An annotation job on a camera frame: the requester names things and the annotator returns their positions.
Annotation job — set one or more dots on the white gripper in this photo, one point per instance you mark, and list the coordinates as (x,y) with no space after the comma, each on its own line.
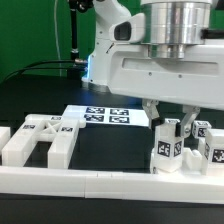
(196,80)

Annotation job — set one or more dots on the white chair seat part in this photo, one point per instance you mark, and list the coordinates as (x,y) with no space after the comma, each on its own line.
(187,162)

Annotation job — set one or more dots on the white chair back frame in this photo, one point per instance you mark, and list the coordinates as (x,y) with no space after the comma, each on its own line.
(61,132)

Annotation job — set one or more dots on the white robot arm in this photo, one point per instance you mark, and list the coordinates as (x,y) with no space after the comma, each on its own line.
(165,53)

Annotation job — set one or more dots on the white tagged cube right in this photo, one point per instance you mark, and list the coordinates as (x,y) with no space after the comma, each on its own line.
(200,128)

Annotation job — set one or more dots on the white U-shaped fence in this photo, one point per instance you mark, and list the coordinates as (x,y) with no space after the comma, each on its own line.
(177,187)

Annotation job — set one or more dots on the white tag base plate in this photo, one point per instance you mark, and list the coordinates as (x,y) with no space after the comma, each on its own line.
(107,115)

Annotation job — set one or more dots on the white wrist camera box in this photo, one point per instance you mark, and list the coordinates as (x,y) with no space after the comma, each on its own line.
(130,31)

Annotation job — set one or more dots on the black camera stand pole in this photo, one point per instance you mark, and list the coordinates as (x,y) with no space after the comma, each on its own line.
(79,65)

